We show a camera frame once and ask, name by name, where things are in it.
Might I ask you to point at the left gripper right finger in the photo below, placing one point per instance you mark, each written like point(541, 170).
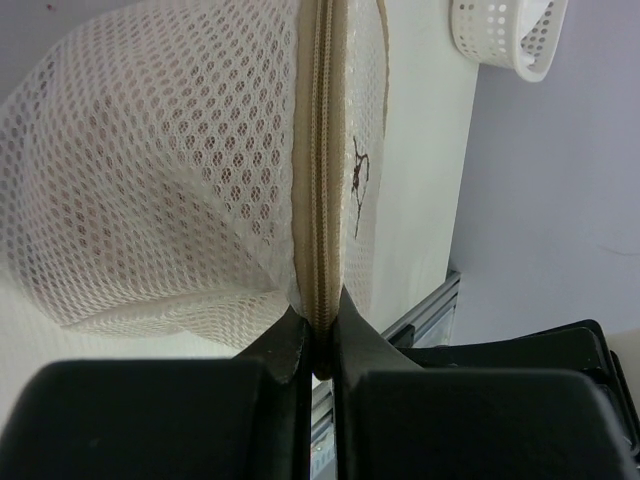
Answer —
point(550, 405)

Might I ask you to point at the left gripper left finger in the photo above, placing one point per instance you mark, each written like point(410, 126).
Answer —
point(248, 417)

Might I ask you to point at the white mesh laundry bag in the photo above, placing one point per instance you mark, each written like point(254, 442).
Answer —
point(200, 166)

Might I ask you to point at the white perforated plastic basket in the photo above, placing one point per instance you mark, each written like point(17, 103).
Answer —
point(485, 31)

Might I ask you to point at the white cloth in basket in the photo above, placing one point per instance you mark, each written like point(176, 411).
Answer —
point(531, 12)

